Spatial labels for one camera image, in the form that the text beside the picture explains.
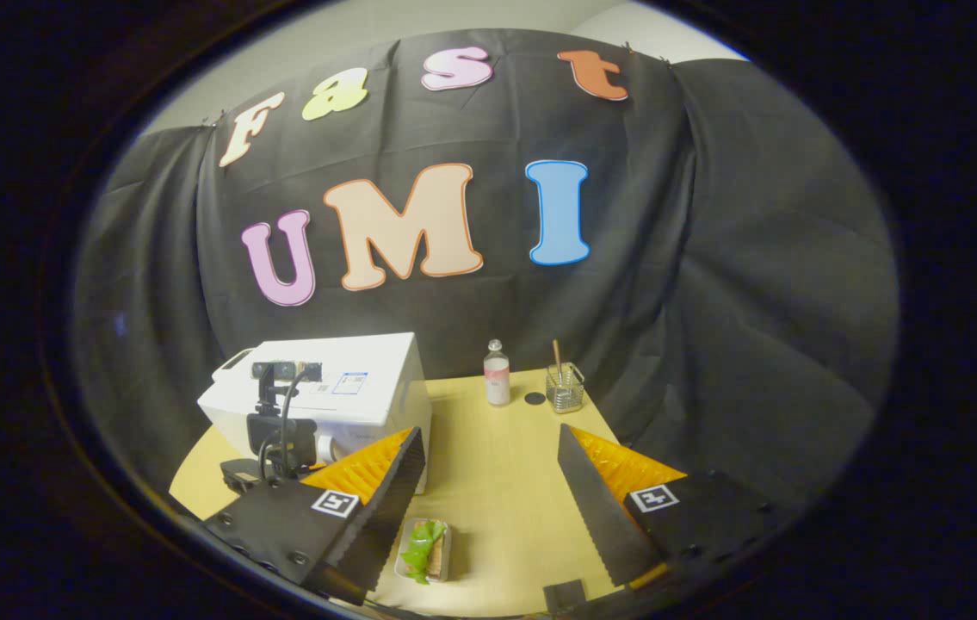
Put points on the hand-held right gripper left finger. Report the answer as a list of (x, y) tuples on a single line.
[(385, 508)]

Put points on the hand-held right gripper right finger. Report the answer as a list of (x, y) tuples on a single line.
[(596, 508)]

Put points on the lettuce sandwich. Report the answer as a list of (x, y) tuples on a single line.
[(421, 551)]

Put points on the white microwave oven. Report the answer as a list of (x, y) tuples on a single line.
[(376, 353)]

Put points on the white plastic tray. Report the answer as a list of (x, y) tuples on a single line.
[(441, 564)]

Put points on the white toaster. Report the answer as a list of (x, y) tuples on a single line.
[(232, 362)]

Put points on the clear glass jar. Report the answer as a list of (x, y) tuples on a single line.
[(565, 392)]

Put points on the small dark round lid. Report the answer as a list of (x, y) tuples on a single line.
[(535, 399)]

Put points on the wooden stick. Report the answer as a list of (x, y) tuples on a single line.
[(556, 355)]

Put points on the clear bottle with pink label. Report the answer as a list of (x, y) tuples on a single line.
[(497, 379)]

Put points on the black backdrop cloth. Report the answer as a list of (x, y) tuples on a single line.
[(626, 301)]

